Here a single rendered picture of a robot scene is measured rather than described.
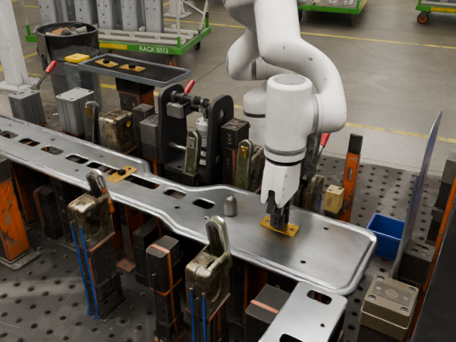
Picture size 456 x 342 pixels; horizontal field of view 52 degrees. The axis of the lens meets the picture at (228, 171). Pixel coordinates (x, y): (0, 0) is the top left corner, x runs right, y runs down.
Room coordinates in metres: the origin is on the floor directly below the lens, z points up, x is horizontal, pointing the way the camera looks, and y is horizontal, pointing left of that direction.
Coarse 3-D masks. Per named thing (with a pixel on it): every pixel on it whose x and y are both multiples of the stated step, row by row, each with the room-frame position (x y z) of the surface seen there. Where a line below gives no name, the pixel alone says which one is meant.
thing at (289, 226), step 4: (268, 216) 0.87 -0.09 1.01; (264, 220) 0.86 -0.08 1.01; (268, 220) 0.86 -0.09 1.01; (260, 224) 0.84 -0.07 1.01; (264, 224) 0.84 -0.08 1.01; (268, 224) 0.84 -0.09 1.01; (284, 224) 0.84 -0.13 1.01; (288, 224) 0.84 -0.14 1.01; (292, 224) 0.84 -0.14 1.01; (272, 228) 0.83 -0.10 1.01; (276, 228) 0.83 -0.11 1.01; (284, 228) 0.83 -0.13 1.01; (288, 228) 0.83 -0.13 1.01; (292, 228) 0.83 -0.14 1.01; (296, 228) 0.83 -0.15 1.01; (280, 232) 0.81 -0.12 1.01; (284, 232) 0.81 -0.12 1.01; (288, 232) 0.81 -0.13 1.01; (292, 232) 0.81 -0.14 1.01; (296, 232) 0.81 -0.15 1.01
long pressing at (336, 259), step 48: (0, 144) 1.26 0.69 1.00; (48, 144) 1.26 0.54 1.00; (144, 192) 0.99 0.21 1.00; (192, 192) 0.99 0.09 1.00; (240, 192) 0.99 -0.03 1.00; (192, 240) 0.81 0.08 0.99; (240, 240) 0.80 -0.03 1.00; (288, 240) 0.80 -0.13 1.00; (336, 240) 0.80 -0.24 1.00; (336, 288) 0.66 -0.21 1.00
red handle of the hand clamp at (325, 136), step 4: (324, 136) 1.03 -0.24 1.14; (328, 136) 1.04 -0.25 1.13; (324, 140) 1.03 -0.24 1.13; (320, 144) 1.02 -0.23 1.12; (324, 144) 1.02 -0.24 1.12; (320, 148) 1.01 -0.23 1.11; (320, 152) 1.01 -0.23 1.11; (304, 172) 0.97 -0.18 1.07; (308, 172) 0.96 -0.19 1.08; (304, 176) 0.95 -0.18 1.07; (308, 176) 0.95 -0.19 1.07; (304, 180) 0.95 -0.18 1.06
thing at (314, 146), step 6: (312, 138) 0.97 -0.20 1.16; (318, 138) 0.95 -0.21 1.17; (306, 144) 0.97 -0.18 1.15; (312, 144) 0.97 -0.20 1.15; (318, 144) 0.96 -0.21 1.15; (306, 150) 0.97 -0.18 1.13; (312, 150) 0.96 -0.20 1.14; (318, 150) 0.96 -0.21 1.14; (306, 156) 0.97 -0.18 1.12; (312, 156) 0.95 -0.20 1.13; (306, 162) 0.96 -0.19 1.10; (312, 162) 0.95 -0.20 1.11; (306, 168) 0.96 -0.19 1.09; (312, 168) 0.94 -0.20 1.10; (300, 174) 0.95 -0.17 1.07; (312, 174) 0.94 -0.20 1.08; (300, 180) 0.95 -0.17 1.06
